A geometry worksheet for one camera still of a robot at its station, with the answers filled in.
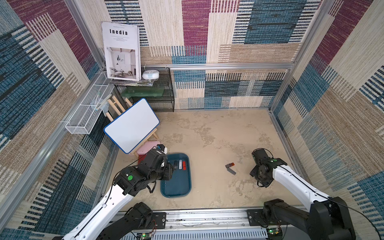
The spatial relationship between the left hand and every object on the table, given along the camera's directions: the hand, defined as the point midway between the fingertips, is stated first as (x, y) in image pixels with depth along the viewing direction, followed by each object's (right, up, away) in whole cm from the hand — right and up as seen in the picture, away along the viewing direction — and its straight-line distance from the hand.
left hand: (171, 167), depth 72 cm
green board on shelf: (-24, +43, +31) cm, 58 cm away
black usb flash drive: (0, -4, +20) cm, 21 cm away
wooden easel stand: (-31, +32, +8) cm, 45 cm away
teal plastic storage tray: (+3, -12, +10) cm, 16 cm away
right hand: (+46, -8, +14) cm, 48 cm away
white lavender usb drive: (+3, -4, +20) cm, 20 cm away
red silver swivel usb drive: (+32, -4, +20) cm, 38 cm away
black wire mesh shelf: (-16, +37, +47) cm, 62 cm away
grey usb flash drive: (+33, -7, +18) cm, 38 cm away
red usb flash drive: (+5, -4, +20) cm, 21 cm away
